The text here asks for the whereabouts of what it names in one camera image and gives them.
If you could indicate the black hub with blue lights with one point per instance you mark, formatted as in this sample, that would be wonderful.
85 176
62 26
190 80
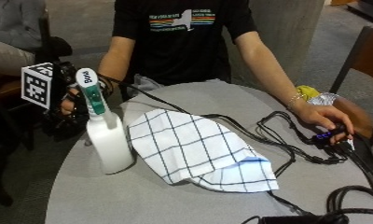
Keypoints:
324 136

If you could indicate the black box device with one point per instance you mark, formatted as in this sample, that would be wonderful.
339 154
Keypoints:
303 219

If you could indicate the white spray bottle green trigger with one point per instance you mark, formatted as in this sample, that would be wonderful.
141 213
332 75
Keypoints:
109 143

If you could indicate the concrete pillar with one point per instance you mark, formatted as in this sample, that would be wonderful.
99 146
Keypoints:
286 37

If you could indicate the yellow crumpled item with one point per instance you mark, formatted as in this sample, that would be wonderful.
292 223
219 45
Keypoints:
308 91

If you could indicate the white marker cube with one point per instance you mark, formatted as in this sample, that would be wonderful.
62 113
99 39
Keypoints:
37 85

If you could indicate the white checked cloth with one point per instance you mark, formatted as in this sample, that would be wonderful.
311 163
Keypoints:
187 146

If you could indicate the dark bench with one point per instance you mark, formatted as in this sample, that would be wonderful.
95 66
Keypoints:
371 7

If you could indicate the silver crumpled packet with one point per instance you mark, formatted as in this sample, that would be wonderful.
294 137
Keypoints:
324 99

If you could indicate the wooden chair black frame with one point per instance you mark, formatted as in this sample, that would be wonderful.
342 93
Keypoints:
369 59

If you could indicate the the person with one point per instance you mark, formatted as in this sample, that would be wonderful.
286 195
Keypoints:
174 53

